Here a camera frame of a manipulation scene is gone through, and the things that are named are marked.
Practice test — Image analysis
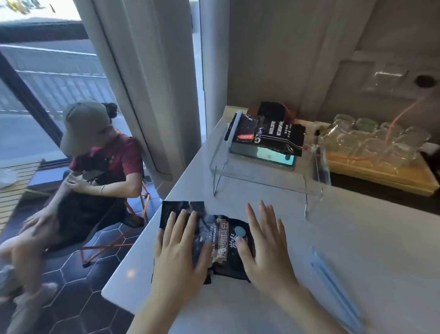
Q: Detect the person's left hand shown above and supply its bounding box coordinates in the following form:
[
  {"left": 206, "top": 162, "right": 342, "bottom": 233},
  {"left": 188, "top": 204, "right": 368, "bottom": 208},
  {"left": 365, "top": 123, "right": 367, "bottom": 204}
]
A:
[{"left": 151, "top": 208, "right": 215, "bottom": 293}]

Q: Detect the person's right hand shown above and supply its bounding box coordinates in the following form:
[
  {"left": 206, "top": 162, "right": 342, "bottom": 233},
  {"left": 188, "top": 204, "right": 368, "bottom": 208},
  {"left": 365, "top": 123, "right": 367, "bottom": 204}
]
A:
[{"left": 235, "top": 200, "right": 300, "bottom": 293}]

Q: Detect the clear acrylic stand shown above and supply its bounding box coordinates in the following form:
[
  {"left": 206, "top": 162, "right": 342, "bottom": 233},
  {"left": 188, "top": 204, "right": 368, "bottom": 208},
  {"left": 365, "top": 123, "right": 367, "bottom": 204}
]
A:
[{"left": 209, "top": 111, "right": 332, "bottom": 223}]

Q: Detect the person's left forearm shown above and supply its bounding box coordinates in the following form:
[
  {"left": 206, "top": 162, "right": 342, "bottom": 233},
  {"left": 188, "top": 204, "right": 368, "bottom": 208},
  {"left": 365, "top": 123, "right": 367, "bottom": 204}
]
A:
[{"left": 126, "top": 287, "right": 204, "bottom": 334}]

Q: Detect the person's right forearm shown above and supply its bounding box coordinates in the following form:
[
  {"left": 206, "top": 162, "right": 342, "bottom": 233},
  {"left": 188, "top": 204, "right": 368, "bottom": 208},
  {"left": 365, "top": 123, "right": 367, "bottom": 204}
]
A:
[{"left": 259, "top": 280, "right": 348, "bottom": 334}]

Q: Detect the folding chair with orange legs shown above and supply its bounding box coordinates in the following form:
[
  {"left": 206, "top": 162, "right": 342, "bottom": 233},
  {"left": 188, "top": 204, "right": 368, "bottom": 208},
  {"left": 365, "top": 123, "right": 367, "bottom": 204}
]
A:
[{"left": 44, "top": 178, "right": 152, "bottom": 269}]

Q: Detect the dark tablet with lit screen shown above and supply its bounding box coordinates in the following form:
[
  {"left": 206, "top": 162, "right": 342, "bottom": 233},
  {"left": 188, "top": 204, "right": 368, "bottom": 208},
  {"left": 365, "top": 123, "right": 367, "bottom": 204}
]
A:
[{"left": 229, "top": 141, "right": 297, "bottom": 172}]

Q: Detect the wooden tray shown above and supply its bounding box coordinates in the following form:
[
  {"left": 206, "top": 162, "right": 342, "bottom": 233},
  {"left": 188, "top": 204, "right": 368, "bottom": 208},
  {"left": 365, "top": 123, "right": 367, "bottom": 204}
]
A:
[{"left": 324, "top": 151, "right": 440, "bottom": 197}]

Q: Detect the group of clear drinking glasses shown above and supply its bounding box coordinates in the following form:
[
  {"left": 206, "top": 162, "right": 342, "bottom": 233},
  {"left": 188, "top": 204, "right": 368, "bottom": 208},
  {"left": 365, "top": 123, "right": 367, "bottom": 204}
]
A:
[{"left": 318, "top": 113, "right": 432, "bottom": 173}]

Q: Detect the slatted wooden table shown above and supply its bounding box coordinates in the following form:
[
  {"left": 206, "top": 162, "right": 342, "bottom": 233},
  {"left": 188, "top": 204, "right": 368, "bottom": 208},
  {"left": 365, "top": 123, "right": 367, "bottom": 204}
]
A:
[{"left": 0, "top": 160, "right": 44, "bottom": 234}]

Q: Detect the white plate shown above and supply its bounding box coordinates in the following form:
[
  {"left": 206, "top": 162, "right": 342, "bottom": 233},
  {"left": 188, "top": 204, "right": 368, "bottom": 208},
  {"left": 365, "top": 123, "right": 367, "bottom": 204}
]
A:
[{"left": 0, "top": 168, "right": 18, "bottom": 189}]

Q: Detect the metal balcony railing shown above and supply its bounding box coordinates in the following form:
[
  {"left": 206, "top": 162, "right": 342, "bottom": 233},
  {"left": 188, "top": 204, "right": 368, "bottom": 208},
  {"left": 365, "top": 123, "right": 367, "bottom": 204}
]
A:
[{"left": 0, "top": 43, "right": 116, "bottom": 116}]

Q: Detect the black plug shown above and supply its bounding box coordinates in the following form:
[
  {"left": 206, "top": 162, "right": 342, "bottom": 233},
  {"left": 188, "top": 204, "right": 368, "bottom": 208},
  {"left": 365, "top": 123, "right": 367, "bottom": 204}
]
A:
[{"left": 413, "top": 74, "right": 438, "bottom": 89}]

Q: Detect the orange cable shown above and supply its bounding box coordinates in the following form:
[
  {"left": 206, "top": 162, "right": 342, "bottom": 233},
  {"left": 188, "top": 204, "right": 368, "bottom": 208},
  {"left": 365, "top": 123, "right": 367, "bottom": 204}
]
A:
[{"left": 280, "top": 91, "right": 430, "bottom": 162}]

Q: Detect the wall socket with clear cover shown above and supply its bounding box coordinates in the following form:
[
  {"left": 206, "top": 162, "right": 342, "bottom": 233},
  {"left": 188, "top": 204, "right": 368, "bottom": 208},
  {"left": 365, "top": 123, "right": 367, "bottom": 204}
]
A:
[{"left": 361, "top": 61, "right": 410, "bottom": 94}]

